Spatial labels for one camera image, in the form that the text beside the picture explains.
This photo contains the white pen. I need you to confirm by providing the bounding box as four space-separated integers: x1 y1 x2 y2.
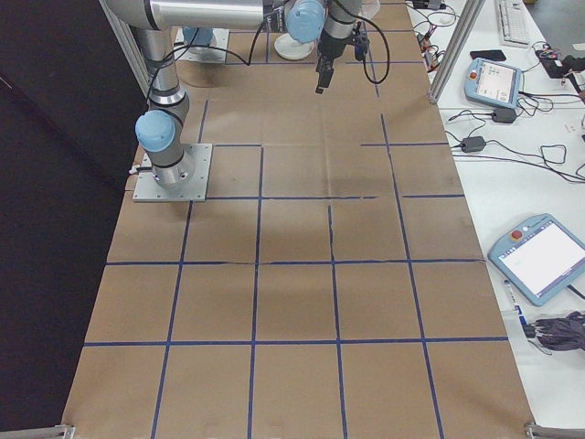
504 277 527 321

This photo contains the black gadget with wires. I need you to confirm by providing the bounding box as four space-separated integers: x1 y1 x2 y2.
561 54 585 88

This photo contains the black frame cover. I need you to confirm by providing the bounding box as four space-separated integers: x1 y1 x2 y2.
0 0 152 434

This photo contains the black camera cable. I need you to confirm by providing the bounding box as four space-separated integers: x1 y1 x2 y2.
354 13 392 85

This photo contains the black smartphone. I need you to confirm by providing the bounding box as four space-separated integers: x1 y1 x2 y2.
470 48 507 63

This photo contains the white keyboard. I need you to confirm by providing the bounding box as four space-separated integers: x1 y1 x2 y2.
495 0 534 47

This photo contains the black adapter cable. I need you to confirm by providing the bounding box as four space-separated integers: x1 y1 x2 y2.
484 139 585 184
449 108 494 134

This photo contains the grey teach pendant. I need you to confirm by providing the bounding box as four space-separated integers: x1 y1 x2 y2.
463 58 527 110
487 212 585 307

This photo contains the aluminium post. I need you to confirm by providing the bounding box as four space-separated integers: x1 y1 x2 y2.
428 0 486 104

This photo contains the white round plate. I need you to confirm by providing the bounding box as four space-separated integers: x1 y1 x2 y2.
273 32 317 61

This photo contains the dark purple folded umbrella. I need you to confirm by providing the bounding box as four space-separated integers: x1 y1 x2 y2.
525 311 585 353

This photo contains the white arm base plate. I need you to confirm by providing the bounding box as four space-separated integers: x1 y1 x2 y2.
182 27 229 63
132 143 215 203

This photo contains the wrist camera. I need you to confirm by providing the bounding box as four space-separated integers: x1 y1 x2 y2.
352 25 370 62

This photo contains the aluminium frame bar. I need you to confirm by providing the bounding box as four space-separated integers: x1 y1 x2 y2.
98 0 154 100

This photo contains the black printed box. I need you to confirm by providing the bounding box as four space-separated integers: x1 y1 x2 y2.
264 0 290 33

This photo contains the black power strip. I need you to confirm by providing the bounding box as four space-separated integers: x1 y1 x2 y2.
533 41 568 78

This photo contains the metal corner bracket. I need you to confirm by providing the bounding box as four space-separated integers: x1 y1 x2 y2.
524 423 585 439
0 423 75 439

